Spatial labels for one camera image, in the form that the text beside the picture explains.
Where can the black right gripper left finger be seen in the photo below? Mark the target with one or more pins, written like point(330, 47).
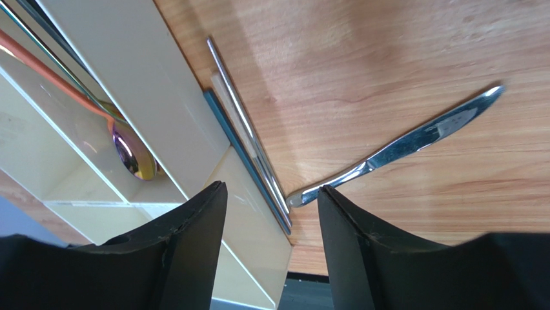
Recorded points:
point(167, 263)

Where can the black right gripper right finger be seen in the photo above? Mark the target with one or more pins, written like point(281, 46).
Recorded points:
point(373, 264)

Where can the iridescent long spoon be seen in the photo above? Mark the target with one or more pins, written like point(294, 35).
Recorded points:
point(133, 153)

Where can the orange spoon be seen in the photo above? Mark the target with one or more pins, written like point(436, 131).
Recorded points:
point(17, 51)

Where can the silver chopstick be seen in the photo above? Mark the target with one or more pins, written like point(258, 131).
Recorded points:
point(239, 119)

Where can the silver table knife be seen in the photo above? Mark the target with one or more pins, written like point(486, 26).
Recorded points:
point(413, 141)

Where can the white divided utensil tray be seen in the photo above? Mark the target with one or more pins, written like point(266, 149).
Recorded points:
point(104, 122)

